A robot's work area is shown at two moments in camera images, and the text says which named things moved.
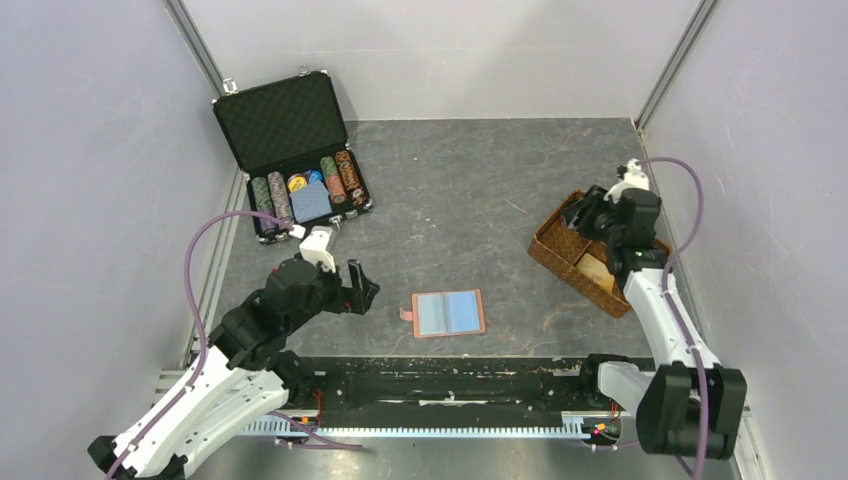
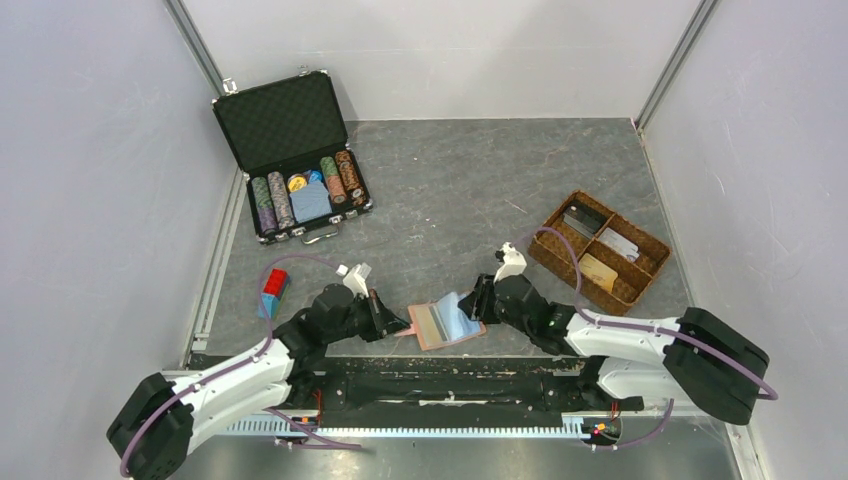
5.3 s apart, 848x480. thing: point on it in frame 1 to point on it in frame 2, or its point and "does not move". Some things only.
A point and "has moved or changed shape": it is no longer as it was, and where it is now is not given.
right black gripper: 578,214 to 475,299
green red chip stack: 333,180 does not move
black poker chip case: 289,139 does not move
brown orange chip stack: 350,177 does not move
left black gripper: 363,287 to 383,313
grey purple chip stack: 279,193 does not move
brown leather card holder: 446,313 has moved or changed shape
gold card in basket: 597,271 does not move
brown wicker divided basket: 580,259 does not move
